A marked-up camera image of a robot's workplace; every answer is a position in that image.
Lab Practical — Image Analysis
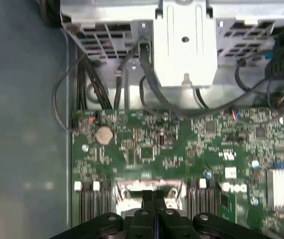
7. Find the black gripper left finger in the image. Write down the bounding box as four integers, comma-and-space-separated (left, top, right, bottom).
49, 190, 156, 239

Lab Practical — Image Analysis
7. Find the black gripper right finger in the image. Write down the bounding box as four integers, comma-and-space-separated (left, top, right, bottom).
154, 190, 275, 239

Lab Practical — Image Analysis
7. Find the metal socket cover frame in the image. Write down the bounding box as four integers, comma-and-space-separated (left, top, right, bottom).
118, 178, 182, 217

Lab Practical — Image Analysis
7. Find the silver CPU socket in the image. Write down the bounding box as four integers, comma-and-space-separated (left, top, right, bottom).
114, 177, 185, 221

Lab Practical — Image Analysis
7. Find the green motherboard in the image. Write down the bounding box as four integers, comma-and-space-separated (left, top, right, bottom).
68, 107, 284, 239

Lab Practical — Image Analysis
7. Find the silver coin battery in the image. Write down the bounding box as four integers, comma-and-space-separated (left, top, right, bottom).
95, 126, 114, 145

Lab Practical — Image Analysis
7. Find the dark grey open PC case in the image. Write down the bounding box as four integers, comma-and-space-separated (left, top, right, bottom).
0, 0, 284, 239

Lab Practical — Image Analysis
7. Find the silver metal drive cage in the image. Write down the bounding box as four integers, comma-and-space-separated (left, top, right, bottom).
59, 0, 284, 89

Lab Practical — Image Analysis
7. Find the black wire bundle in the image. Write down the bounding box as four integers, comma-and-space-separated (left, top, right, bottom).
75, 48, 113, 111

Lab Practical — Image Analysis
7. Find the thin black wire loop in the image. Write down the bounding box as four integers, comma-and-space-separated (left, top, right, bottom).
52, 66, 79, 132

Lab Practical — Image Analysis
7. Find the long black cable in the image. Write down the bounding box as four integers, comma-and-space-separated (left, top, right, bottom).
234, 58, 284, 118

